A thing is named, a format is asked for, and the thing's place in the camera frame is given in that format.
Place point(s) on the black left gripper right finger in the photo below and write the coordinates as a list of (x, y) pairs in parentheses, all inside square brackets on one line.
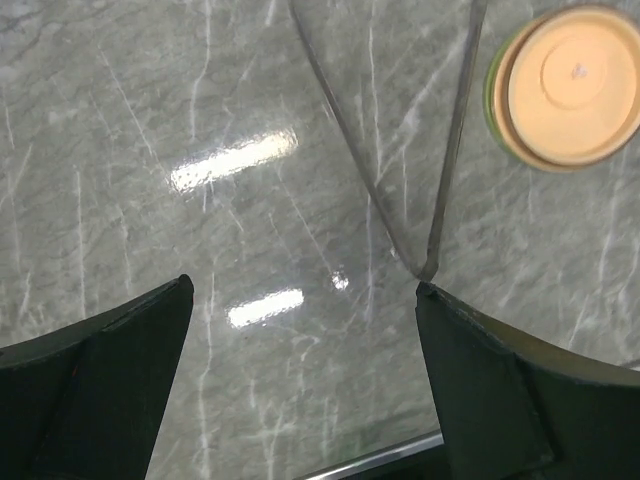
[(512, 406)]

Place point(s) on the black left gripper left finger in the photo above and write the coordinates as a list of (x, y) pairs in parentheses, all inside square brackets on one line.
[(86, 401)]

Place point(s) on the metal serving tongs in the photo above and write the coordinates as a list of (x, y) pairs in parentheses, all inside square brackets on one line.
[(428, 270)]

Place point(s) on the beige round lunch box lid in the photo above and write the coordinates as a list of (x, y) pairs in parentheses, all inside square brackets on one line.
[(563, 92)]

